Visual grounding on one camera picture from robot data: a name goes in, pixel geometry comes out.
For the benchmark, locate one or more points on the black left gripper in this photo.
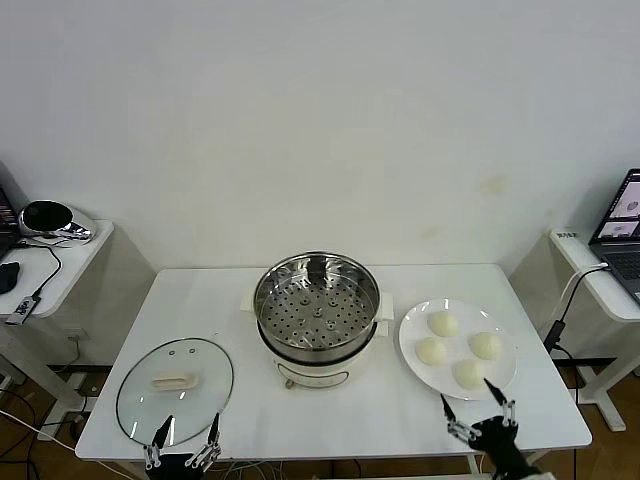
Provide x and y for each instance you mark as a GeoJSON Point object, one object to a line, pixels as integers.
{"type": "Point", "coordinates": [177, 467]}

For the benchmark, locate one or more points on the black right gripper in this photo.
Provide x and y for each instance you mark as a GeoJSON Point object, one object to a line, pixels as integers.
{"type": "Point", "coordinates": [502, 440]}

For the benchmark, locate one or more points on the white steamed baozi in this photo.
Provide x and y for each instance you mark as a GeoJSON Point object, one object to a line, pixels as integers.
{"type": "Point", "coordinates": [431, 351]}
{"type": "Point", "coordinates": [486, 346]}
{"type": "Point", "coordinates": [469, 374]}
{"type": "Point", "coordinates": [443, 325]}

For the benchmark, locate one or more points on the stainless steel steamer basket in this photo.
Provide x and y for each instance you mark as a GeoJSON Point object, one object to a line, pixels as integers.
{"type": "Point", "coordinates": [300, 320]}

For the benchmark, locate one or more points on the white table leg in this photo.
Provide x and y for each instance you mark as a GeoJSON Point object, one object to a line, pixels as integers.
{"type": "Point", "coordinates": [475, 462]}

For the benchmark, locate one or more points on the white round plate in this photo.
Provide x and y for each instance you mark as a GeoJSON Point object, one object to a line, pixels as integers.
{"type": "Point", "coordinates": [415, 325]}

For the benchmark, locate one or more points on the white electric cooking pot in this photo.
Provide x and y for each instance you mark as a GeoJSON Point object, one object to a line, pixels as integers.
{"type": "Point", "coordinates": [320, 375]}

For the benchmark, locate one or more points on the white side table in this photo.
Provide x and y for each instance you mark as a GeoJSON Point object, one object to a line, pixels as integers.
{"type": "Point", "coordinates": [605, 295]}
{"type": "Point", "coordinates": [75, 270]}

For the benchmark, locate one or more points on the grey usb hub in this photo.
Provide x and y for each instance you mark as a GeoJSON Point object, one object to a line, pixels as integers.
{"type": "Point", "coordinates": [22, 309]}

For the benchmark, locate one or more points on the open dark grey laptop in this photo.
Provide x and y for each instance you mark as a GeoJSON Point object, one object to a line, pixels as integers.
{"type": "Point", "coordinates": [4, 225]}
{"type": "Point", "coordinates": [617, 252]}

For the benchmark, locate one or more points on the black computer mouse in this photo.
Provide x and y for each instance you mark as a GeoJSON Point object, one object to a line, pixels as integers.
{"type": "Point", "coordinates": [9, 277]}

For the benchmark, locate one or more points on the chrome and black headset device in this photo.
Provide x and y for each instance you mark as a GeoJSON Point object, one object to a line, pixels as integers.
{"type": "Point", "coordinates": [45, 217]}

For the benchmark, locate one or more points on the white wall socket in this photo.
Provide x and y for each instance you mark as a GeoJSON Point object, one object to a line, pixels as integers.
{"type": "Point", "coordinates": [76, 333]}

